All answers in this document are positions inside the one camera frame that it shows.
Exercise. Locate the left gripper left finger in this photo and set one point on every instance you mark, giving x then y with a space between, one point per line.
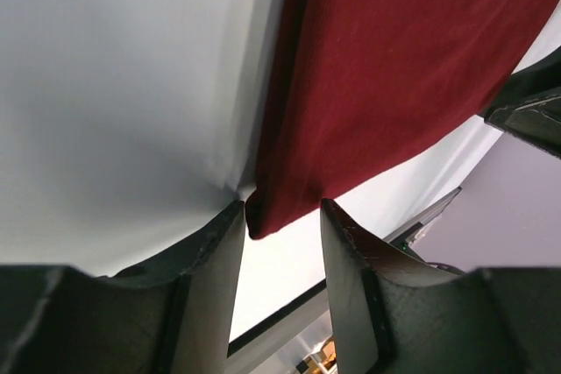
170 313

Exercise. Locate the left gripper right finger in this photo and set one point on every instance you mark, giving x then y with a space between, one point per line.
392 313

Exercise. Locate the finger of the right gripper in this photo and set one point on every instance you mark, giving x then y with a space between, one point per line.
528 106

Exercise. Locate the dark red t shirt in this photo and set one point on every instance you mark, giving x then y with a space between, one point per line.
360 86

